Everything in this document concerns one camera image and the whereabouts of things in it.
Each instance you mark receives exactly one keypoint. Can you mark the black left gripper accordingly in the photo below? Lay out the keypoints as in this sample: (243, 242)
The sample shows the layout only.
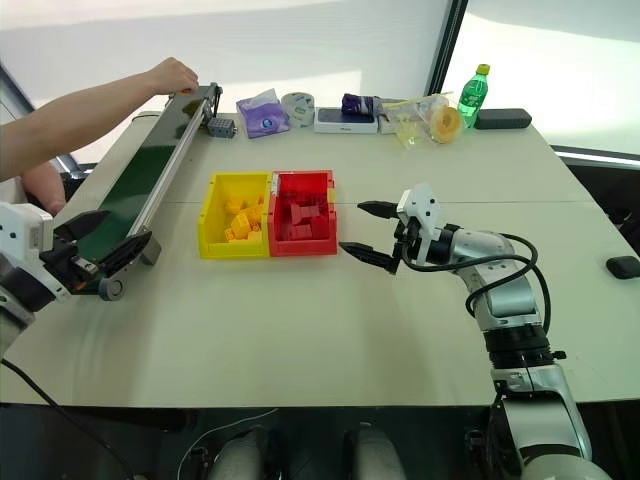
(65, 262)

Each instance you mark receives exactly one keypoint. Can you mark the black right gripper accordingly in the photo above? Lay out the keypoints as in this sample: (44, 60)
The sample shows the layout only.
(406, 240)

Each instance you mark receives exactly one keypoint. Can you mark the person's bare forearm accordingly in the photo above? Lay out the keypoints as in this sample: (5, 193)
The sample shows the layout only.
(75, 117)

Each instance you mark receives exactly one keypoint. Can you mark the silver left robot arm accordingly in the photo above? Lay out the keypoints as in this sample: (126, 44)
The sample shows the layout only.
(15, 300)

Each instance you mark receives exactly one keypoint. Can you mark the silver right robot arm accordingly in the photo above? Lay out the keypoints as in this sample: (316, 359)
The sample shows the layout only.
(505, 280)

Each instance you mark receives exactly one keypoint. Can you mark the green conveyor belt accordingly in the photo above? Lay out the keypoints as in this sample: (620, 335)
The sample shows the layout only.
(150, 165)

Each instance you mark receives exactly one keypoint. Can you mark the grey metal block with holes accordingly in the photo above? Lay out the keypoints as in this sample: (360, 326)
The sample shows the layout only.
(221, 128)

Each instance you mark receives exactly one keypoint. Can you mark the person's bare hand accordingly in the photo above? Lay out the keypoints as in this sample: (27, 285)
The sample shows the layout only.
(172, 75)

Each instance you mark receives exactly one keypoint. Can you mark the red toy block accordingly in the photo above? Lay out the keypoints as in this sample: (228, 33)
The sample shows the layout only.
(319, 225)
(301, 214)
(300, 232)

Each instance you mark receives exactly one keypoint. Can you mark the red plastic bin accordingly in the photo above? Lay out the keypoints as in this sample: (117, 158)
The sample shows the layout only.
(300, 247)

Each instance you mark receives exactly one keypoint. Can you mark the person's bare limb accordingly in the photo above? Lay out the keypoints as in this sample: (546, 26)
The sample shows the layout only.
(45, 187)

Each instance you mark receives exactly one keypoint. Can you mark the yellow plastic bin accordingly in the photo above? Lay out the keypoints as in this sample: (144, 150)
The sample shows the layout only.
(210, 235)

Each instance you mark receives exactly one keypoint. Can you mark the flat white box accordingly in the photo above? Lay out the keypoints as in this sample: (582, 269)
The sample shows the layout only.
(345, 124)

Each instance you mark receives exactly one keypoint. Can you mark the clear plastic bag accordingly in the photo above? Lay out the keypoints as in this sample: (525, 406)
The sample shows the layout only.
(407, 120)

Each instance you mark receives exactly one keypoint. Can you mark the yellow toy block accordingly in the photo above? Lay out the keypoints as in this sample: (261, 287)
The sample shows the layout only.
(234, 205)
(241, 224)
(255, 212)

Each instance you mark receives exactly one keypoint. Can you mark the round orange bread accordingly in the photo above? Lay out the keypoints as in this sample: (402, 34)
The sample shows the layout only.
(446, 125)

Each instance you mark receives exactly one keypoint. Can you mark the purple snack packet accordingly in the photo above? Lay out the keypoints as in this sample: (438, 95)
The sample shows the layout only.
(357, 103)

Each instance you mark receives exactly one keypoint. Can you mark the round white wipes pack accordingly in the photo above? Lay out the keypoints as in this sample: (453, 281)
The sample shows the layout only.
(299, 107)

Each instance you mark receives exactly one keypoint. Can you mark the green plastic bottle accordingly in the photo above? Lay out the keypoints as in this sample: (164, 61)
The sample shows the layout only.
(472, 100)

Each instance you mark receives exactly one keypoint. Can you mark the purple tissue pack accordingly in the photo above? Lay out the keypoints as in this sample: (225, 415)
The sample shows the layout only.
(262, 112)

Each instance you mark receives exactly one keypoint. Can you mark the long black case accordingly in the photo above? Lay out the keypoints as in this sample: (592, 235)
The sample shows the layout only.
(502, 119)

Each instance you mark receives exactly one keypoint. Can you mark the small black oval object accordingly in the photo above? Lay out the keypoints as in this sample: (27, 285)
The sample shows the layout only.
(624, 266)

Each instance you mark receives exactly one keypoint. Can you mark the grey rounded shape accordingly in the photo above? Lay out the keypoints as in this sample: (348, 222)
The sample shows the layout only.
(240, 455)

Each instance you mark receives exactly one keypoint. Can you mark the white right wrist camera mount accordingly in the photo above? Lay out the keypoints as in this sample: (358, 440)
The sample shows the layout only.
(419, 202)

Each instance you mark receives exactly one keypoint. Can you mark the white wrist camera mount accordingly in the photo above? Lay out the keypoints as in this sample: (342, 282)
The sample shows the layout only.
(419, 202)
(22, 225)

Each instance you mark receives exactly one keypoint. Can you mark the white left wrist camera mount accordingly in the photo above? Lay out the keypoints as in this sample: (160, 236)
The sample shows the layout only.
(22, 225)

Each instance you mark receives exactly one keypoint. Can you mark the dark window frame post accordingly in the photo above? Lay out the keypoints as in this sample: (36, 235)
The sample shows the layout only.
(450, 45)

